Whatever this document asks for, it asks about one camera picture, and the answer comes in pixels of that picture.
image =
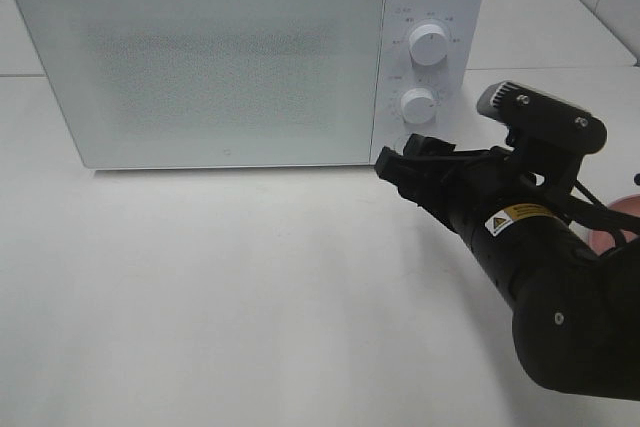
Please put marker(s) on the white microwave oven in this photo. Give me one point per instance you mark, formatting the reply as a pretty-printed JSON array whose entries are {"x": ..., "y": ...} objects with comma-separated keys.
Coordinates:
[{"x": 397, "y": 73}]

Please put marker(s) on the white microwave knob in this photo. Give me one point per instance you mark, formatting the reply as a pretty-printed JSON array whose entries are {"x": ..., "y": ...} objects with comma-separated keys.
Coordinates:
[
  {"x": 428, "y": 43},
  {"x": 418, "y": 106}
]

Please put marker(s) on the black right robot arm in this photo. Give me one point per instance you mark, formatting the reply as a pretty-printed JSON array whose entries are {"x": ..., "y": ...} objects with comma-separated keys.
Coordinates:
[{"x": 575, "y": 313}]

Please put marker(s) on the pink round plate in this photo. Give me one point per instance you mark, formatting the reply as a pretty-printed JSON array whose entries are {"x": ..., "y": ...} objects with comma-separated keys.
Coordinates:
[{"x": 601, "y": 241}]

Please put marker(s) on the white microwave door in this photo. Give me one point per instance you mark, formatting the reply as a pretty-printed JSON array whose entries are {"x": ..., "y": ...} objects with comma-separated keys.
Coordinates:
[{"x": 211, "y": 83}]

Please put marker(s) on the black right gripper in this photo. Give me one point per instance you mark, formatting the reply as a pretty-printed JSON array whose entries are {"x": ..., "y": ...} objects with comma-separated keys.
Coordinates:
[{"x": 510, "y": 229}]

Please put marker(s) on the white lower microwave knob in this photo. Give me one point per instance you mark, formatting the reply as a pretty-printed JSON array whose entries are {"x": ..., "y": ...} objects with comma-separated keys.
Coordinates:
[{"x": 418, "y": 106}]

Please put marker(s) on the white upper microwave knob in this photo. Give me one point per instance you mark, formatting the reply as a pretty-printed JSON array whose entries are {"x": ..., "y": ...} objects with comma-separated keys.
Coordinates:
[{"x": 428, "y": 43}]

